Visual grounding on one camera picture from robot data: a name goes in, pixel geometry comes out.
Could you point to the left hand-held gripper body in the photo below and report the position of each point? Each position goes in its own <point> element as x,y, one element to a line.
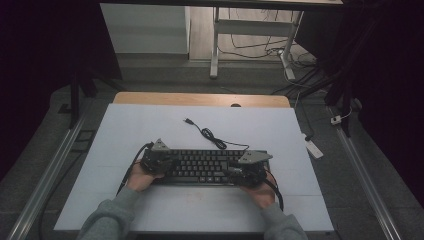
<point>156,163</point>

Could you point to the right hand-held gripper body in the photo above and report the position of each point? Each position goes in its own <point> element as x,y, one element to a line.
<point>250,175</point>

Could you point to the black keyboard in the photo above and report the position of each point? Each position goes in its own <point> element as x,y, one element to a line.
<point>203,166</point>

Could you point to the person's left hand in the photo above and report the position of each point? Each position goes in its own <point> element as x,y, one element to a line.
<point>140,180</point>

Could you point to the person's right hand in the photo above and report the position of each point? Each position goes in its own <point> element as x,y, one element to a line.
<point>261,196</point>

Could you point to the white board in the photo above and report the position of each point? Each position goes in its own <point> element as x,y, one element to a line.
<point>150,126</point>

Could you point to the white power strip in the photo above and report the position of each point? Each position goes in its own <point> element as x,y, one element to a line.
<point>314,149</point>

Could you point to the small white adapter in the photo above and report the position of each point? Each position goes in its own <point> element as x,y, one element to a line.
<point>335,120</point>

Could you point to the black metal stand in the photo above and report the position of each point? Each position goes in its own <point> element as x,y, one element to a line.
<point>347,110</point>
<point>75,100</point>

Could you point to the white cabinet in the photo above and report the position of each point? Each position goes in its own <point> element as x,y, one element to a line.
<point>146,30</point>

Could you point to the black curtain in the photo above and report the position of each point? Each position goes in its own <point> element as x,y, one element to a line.
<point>40,66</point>
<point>386,83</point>

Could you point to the aluminium floor rail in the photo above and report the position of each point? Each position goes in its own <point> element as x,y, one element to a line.
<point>363,180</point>
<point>50,173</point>

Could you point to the white desk frame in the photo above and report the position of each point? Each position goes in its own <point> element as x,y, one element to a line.
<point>253,27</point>

